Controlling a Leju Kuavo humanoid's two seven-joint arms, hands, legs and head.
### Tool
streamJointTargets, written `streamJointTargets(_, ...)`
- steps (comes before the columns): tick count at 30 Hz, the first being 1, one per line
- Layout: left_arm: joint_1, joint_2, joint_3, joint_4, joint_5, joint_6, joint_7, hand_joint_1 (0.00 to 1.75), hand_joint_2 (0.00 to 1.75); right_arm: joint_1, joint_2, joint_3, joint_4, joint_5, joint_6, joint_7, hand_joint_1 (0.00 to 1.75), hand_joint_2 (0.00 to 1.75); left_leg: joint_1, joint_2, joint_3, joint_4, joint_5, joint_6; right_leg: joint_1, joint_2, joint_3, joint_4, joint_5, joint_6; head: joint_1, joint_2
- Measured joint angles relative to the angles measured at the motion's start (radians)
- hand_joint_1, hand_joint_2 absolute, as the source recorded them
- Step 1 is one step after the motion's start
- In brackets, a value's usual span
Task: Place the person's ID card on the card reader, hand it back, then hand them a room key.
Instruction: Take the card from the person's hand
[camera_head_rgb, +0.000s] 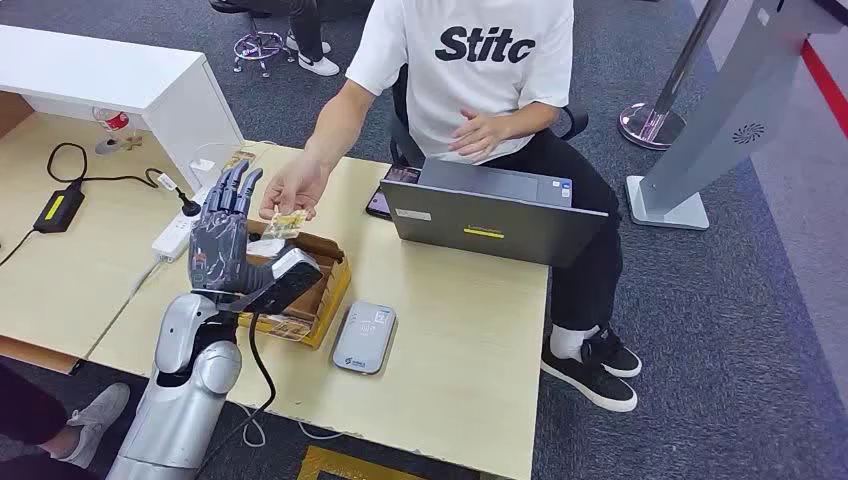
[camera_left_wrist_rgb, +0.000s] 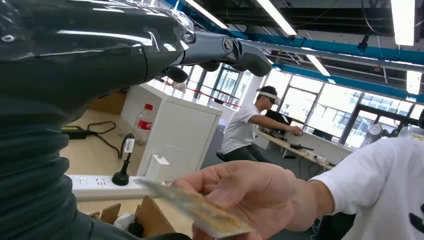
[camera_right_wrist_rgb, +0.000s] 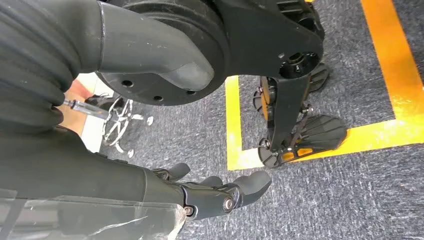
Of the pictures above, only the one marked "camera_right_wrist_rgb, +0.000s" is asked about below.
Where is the large black orange caster wheel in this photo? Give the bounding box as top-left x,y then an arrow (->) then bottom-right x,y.
257,114 -> 349,169

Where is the yellow floor tape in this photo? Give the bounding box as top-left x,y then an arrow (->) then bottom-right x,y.
225,0 -> 424,172

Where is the black office chair chrome base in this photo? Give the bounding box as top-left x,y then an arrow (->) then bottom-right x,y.
62,94 -> 155,159

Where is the small black orange caster wheel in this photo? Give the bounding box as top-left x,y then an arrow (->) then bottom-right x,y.
252,76 -> 278,122

